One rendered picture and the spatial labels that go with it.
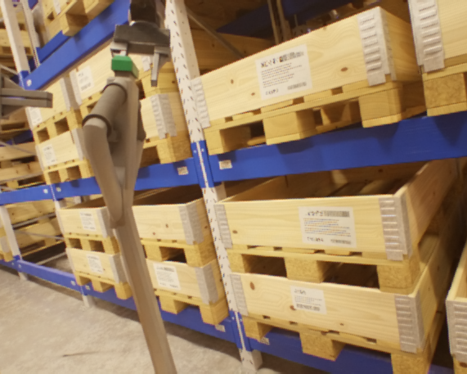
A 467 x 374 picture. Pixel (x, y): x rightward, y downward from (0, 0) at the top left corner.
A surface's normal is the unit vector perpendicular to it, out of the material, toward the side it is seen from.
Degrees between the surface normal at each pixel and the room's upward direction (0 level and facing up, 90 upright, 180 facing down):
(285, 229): 90
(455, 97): 90
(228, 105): 90
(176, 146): 90
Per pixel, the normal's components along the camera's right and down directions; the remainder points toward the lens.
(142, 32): 0.12, -0.37
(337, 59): -0.63, 0.25
